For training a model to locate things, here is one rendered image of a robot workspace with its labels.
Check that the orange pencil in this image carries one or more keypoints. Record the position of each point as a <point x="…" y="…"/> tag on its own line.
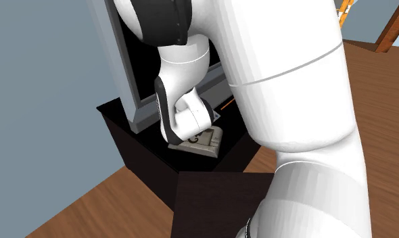
<point x="228" y="103"/>

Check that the black tv cabinet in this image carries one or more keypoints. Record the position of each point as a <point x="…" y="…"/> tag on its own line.
<point x="143" y="158"/>

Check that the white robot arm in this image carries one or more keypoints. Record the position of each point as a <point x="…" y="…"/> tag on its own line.
<point x="285" y="82"/>

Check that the grey framed television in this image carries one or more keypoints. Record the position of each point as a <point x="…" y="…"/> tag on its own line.
<point x="133" y="66"/>

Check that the dark robot stand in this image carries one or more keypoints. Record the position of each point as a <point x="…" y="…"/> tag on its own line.
<point x="216" y="204"/>

